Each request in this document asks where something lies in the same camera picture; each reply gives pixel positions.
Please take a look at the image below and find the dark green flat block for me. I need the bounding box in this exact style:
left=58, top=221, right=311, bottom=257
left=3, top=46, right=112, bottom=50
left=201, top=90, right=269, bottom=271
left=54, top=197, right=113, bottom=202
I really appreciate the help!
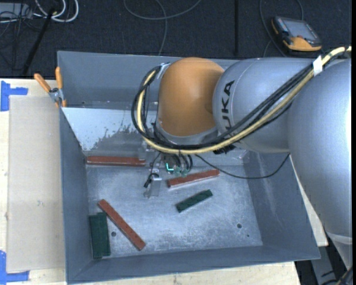
left=88, top=212, right=112, bottom=260
left=175, top=189, right=214, bottom=214

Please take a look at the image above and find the grey metal bin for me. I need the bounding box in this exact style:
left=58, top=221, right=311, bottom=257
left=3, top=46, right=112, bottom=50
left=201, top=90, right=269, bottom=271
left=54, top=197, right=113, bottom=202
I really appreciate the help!
left=56, top=50, right=322, bottom=285

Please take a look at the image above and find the red-brown flat block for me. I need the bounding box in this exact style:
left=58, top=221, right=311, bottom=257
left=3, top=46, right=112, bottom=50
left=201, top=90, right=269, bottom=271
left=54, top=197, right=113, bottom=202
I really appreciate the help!
left=97, top=199, right=147, bottom=252
left=166, top=169, right=221, bottom=189
left=85, top=156, right=147, bottom=167

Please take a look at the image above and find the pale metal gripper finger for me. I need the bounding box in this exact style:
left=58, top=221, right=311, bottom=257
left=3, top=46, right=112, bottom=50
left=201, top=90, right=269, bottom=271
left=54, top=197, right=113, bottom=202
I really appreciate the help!
left=143, top=176, right=163, bottom=199

